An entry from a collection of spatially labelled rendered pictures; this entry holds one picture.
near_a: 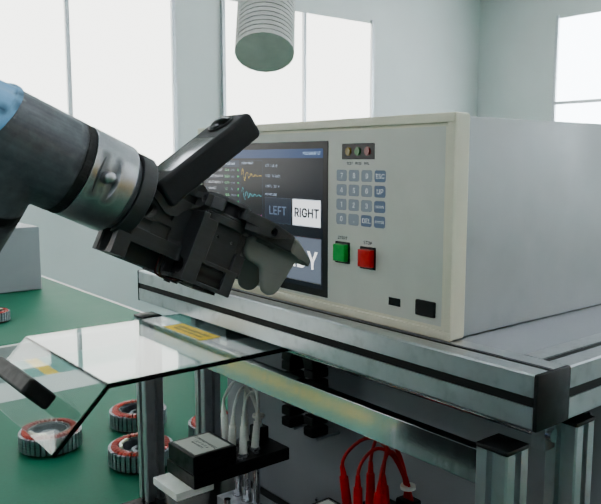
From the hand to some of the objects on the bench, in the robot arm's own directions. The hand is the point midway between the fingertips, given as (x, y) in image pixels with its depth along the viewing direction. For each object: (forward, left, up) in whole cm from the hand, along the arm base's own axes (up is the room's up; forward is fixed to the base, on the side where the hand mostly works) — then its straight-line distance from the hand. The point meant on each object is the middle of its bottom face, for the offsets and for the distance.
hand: (299, 252), depth 72 cm
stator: (+28, +68, -47) cm, 87 cm away
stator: (+10, +70, -46) cm, 85 cm away
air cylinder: (+9, +18, -43) cm, 47 cm away
